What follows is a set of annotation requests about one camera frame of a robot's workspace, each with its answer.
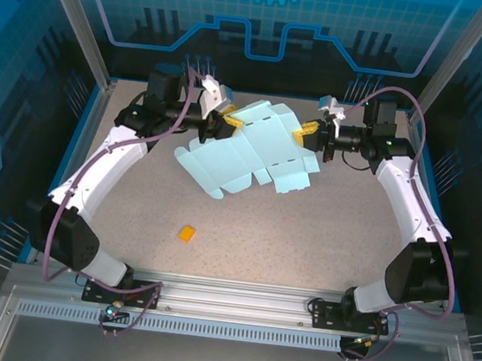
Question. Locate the aluminium frame post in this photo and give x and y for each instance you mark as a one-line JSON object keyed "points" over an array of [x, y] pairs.
{"points": [[451, 52], [75, 9]]}

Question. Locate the light blue paper box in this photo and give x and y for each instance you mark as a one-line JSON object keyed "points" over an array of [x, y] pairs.
{"points": [[262, 148]]}

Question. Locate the orange toy brick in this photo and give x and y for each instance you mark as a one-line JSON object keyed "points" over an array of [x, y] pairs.
{"points": [[186, 233]]}

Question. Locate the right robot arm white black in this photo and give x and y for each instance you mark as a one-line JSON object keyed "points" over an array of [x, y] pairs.
{"points": [[408, 204]]}

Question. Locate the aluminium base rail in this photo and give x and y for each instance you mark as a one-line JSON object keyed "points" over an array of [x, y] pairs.
{"points": [[232, 297]]}

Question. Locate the black mounting plate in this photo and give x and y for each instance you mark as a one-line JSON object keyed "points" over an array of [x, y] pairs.
{"points": [[321, 316], [93, 292]]}

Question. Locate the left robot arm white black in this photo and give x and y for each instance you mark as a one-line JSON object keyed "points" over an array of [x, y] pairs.
{"points": [[94, 172]]}

